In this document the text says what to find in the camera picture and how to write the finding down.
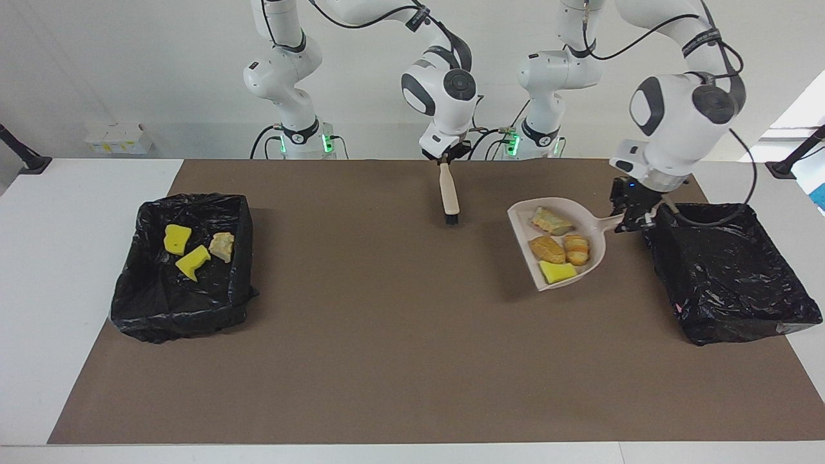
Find beige brush black bristles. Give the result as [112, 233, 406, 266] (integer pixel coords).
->
[439, 161, 462, 226]

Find striped croissant piece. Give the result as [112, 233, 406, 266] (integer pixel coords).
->
[563, 234, 591, 267]
[209, 233, 235, 263]

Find pale bread chunk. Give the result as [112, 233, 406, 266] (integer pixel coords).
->
[530, 206, 576, 237]

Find brown bread roll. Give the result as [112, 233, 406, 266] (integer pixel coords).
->
[529, 235, 567, 265]

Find beige plastic dustpan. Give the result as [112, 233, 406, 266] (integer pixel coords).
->
[507, 197, 627, 293]

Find green yellow sponge piece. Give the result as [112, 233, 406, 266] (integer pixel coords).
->
[175, 245, 212, 282]

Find yellow sponge piece dark dot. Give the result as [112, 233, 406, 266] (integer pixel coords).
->
[164, 224, 193, 256]

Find black bag bin pink spot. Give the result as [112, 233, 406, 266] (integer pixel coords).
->
[643, 202, 824, 347]

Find black bag lined bin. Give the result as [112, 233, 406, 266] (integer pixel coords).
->
[111, 193, 260, 344]

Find brown table mat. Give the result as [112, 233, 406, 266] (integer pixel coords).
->
[48, 159, 825, 445]

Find white cardboard box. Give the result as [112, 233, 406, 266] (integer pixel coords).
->
[85, 122, 154, 155]

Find black left base cable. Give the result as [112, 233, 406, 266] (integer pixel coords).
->
[469, 128, 516, 160]

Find black base cable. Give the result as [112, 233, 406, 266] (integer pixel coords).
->
[469, 128, 516, 160]
[250, 126, 284, 160]

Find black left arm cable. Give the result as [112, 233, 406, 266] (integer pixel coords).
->
[661, 126, 759, 227]

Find black camera stand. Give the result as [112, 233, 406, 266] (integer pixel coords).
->
[0, 124, 53, 175]
[765, 125, 825, 180]

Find black right base cable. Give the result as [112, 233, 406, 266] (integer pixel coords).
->
[250, 126, 284, 160]

